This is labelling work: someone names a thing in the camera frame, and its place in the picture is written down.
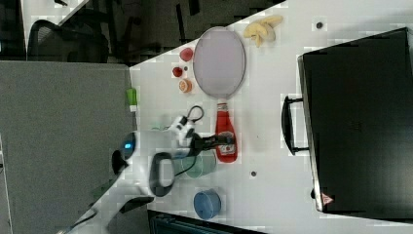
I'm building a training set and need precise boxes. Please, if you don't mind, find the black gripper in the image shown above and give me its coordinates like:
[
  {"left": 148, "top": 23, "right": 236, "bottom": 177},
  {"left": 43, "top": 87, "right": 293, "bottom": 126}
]
[{"left": 189, "top": 134, "right": 234, "bottom": 157}]

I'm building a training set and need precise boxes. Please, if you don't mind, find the red ketchup bottle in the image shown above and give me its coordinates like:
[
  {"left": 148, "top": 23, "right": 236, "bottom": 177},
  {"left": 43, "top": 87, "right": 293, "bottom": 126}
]
[{"left": 215, "top": 102, "right": 238, "bottom": 163}]

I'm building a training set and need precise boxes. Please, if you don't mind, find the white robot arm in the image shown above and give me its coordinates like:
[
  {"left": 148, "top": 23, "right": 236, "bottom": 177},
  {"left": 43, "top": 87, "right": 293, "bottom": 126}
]
[{"left": 58, "top": 130, "right": 235, "bottom": 234}]

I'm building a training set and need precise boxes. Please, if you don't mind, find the green cup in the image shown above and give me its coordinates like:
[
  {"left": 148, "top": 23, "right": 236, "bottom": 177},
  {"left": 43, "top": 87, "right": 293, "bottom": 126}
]
[{"left": 181, "top": 150, "right": 216, "bottom": 178}]

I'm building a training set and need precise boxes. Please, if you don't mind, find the orange slice toy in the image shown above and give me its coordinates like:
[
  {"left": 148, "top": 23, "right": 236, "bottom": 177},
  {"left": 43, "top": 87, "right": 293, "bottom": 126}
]
[{"left": 178, "top": 79, "right": 192, "bottom": 93}]

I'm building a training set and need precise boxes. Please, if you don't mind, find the blue cup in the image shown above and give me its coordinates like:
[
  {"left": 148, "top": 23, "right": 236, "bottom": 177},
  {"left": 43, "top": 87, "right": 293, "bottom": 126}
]
[{"left": 193, "top": 189, "right": 221, "bottom": 220}]

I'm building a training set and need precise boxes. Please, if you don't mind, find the red apple toy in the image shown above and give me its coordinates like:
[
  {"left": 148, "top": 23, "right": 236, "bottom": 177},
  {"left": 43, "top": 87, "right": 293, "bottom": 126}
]
[{"left": 172, "top": 67, "right": 183, "bottom": 77}]

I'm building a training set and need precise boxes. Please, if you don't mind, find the lavender round plate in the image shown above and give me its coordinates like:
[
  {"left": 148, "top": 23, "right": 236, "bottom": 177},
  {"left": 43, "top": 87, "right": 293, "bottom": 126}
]
[{"left": 193, "top": 27, "right": 245, "bottom": 98}]

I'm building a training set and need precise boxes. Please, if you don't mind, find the red strawberry toy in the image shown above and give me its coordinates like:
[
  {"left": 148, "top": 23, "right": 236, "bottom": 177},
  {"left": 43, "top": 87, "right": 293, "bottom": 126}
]
[{"left": 179, "top": 48, "right": 194, "bottom": 61}]

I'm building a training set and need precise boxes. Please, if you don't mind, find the green marker object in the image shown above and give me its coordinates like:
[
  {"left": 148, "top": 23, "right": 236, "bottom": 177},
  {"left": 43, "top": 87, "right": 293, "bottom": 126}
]
[{"left": 127, "top": 88, "right": 137, "bottom": 112}]

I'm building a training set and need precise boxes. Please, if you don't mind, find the dark storage bin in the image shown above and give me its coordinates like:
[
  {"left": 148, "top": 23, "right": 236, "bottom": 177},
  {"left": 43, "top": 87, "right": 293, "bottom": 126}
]
[{"left": 148, "top": 210, "right": 265, "bottom": 234}]

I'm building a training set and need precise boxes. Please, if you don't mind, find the peeled banana toy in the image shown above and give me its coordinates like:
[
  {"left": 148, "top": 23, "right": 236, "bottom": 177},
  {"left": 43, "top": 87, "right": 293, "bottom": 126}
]
[{"left": 243, "top": 15, "right": 283, "bottom": 48}]

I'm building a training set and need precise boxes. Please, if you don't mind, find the black toaster oven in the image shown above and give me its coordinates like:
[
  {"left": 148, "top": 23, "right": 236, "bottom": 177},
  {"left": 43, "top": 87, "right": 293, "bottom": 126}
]
[{"left": 297, "top": 27, "right": 413, "bottom": 223}]

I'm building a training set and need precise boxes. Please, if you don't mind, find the black office chair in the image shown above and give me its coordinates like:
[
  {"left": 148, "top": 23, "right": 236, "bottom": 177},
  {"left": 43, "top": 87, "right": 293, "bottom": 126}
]
[{"left": 27, "top": 19, "right": 109, "bottom": 63}]

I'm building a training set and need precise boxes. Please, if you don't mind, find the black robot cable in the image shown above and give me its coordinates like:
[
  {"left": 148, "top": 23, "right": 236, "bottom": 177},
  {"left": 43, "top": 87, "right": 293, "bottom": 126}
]
[{"left": 186, "top": 104, "right": 206, "bottom": 124}]

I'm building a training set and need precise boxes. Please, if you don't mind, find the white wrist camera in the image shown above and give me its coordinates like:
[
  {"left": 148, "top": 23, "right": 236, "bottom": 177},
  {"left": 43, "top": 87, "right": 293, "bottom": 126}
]
[{"left": 169, "top": 116, "right": 195, "bottom": 147}]

